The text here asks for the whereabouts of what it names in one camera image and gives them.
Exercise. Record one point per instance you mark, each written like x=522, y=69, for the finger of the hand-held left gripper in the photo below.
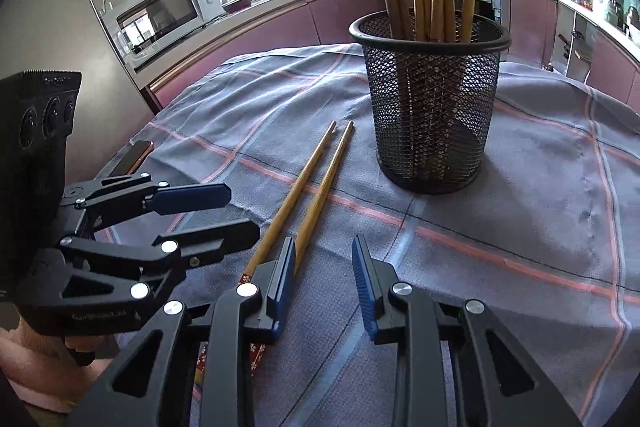
x=220, y=237
x=190, y=198

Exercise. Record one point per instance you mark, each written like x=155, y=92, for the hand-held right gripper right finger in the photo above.
x=364, y=287

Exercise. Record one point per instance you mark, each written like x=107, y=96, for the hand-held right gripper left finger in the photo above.
x=282, y=287

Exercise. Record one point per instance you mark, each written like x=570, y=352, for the floral-end wooden chopstick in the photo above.
x=300, y=187
x=325, y=192

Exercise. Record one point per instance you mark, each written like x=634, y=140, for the black mesh utensil holder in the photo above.
x=475, y=117

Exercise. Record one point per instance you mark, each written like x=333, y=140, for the person's left forearm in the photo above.
x=35, y=372

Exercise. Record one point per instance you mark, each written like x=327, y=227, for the grey checked tablecloth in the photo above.
x=500, y=217

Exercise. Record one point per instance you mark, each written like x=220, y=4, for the white microwave oven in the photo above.
x=165, y=7

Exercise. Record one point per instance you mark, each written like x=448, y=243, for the pink kitchen cabinet counter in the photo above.
x=280, y=22

